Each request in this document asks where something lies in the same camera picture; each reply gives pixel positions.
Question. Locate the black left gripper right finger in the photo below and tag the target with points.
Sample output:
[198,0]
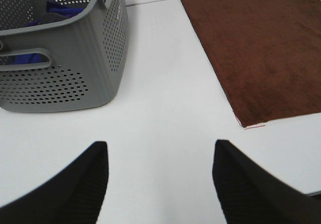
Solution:
[249,194]

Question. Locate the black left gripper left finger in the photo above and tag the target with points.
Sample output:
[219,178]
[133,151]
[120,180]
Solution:
[74,195]

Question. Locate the brown towel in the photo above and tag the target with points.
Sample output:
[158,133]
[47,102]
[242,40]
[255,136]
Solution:
[265,53]

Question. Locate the grey perforated plastic basket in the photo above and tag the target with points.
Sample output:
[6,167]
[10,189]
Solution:
[86,55]

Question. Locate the dark grey cloth in basket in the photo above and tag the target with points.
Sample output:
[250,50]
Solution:
[51,18]

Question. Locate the purple cloth in basket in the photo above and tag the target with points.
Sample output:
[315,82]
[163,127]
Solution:
[51,7]

